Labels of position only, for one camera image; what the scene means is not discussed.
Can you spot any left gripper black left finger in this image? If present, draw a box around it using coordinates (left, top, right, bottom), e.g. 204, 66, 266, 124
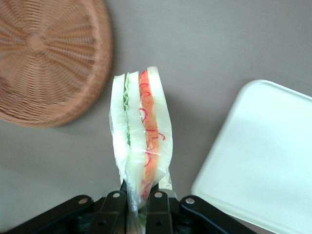
3, 180, 129, 234

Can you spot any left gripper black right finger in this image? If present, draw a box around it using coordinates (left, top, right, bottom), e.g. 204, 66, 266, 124
146, 184, 258, 234

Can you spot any triangle sandwich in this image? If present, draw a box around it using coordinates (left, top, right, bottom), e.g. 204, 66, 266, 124
108, 65, 175, 234

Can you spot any cream plastic tray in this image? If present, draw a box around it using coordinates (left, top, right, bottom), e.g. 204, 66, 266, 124
191, 78, 312, 234

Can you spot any brown round wicker basket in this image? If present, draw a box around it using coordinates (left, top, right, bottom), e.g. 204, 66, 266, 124
0, 0, 114, 128

